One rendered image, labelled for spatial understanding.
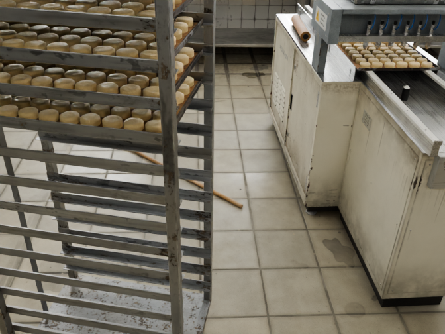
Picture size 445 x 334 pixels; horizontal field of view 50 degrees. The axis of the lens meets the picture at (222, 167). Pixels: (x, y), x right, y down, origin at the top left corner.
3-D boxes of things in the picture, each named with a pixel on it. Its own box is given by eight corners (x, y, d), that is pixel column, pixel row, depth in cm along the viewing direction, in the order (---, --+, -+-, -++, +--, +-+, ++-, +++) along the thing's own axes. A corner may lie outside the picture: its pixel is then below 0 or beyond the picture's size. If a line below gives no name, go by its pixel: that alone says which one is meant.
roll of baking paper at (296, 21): (290, 23, 315) (291, 14, 312) (299, 23, 315) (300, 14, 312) (300, 42, 281) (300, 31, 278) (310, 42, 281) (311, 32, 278)
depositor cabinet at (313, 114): (267, 120, 380) (276, 13, 335) (354, 118, 386) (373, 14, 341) (302, 219, 272) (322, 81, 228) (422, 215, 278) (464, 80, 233)
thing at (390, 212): (334, 217, 274) (361, 69, 227) (391, 215, 277) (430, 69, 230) (377, 313, 215) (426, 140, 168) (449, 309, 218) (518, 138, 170)
